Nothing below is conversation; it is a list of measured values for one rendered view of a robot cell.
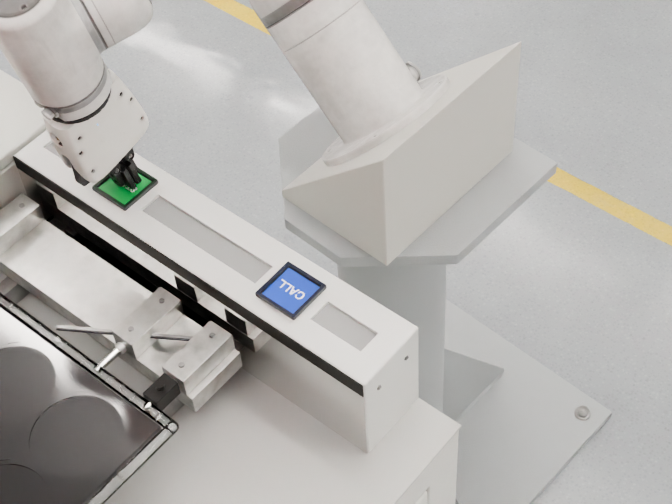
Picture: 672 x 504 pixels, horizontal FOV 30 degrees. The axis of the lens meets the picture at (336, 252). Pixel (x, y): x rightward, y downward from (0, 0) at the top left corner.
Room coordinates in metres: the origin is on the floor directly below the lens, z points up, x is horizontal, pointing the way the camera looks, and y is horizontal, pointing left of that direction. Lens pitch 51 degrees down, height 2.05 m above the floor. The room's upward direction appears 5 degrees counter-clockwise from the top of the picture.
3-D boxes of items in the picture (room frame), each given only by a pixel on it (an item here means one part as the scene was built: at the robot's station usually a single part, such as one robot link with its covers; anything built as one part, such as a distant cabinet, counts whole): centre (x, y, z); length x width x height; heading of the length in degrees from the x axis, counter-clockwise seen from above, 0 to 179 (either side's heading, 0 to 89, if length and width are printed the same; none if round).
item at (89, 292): (0.92, 0.28, 0.87); 0.36 x 0.08 x 0.03; 47
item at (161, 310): (0.86, 0.22, 0.89); 0.08 x 0.03 x 0.03; 137
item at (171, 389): (0.76, 0.20, 0.90); 0.04 x 0.02 x 0.03; 137
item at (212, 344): (0.81, 0.16, 0.89); 0.08 x 0.03 x 0.03; 137
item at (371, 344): (0.93, 0.15, 0.89); 0.55 x 0.09 x 0.14; 47
